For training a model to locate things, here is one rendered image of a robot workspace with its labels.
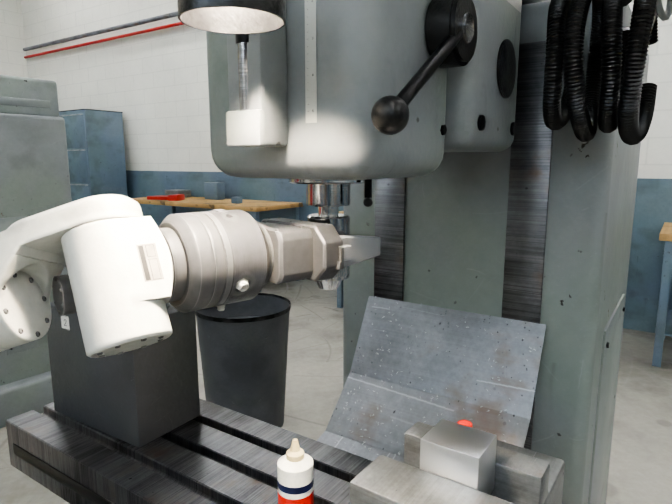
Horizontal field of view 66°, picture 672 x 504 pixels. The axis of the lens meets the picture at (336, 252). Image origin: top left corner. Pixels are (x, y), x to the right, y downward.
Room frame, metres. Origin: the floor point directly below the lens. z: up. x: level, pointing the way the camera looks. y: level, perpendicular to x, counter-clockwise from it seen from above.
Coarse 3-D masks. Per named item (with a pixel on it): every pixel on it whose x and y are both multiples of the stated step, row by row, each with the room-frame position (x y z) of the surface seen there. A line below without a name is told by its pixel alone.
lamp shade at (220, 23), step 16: (192, 0) 0.35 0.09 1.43; (208, 0) 0.34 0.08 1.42; (224, 0) 0.34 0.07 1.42; (240, 0) 0.34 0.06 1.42; (256, 0) 0.35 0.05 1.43; (272, 0) 0.36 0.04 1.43; (192, 16) 0.39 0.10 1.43; (208, 16) 0.40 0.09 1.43; (224, 16) 0.41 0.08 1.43; (240, 16) 0.41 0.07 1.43; (256, 16) 0.41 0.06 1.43; (272, 16) 0.40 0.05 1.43; (224, 32) 0.41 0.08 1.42; (240, 32) 0.41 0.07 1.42; (256, 32) 0.41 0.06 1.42
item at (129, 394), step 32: (64, 320) 0.78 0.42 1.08; (192, 320) 0.79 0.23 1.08; (64, 352) 0.79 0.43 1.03; (128, 352) 0.70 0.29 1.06; (160, 352) 0.74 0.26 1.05; (192, 352) 0.79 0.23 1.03; (64, 384) 0.79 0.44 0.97; (96, 384) 0.75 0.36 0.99; (128, 384) 0.70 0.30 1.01; (160, 384) 0.73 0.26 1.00; (192, 384) 0.79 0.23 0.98; (96, 416) 0.75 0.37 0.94; (128, 416) 0.71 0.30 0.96; (160, 416) 0.73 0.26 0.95; (192, 416) 0.78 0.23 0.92
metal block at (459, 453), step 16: (432, 432) 0.49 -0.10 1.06; (448, 432) 0.49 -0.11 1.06; (464, 432) 0.49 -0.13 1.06; (480, 432) 0.49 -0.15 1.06; (432, 448) 0.47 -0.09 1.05; (448, 448) 0.46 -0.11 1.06; (464, 448) 0.46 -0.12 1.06; (480, 448) 0.46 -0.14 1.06; (432, 464) 0.47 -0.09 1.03; (448, 464) 0.46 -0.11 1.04; (464, 464) 0.45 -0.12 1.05; (480, 464) 0.45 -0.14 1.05; (464, 480) 0.45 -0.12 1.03; (480, 480) 0.45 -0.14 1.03
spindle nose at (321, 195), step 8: (312, 184) 0.55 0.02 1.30; (320, 184) 0.55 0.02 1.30; (328, 184) 0.55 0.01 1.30; (336, 184) 0.55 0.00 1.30; (344, 184) 0.55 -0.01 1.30; (312, 192) 0.55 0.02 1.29; (320, 192) 0.55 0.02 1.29; (328, 192) 0.55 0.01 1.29; (336, 192) 0.55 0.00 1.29; (344, 192) 0.55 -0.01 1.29; (312, 200) 0.55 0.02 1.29; (320, 200) 0.55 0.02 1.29; (328, 200) 0.55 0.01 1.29; (336, 200) 0.55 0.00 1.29; (344, 200) 0.55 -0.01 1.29
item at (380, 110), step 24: (432, 0) 0.53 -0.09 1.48; (456, 0) 0.52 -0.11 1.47; (432, 24) 0.52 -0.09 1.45; (456, 24) 0.52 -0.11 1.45; (432, 48) 0.53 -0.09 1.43; (456, 48) 0.52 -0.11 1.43; (432, 72) 0.47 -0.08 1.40; (384, 96) 0.42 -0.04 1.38; (408, 96) 0.43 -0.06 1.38; (384, 120) 0.41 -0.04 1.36; (408, 120) 0.42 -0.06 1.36
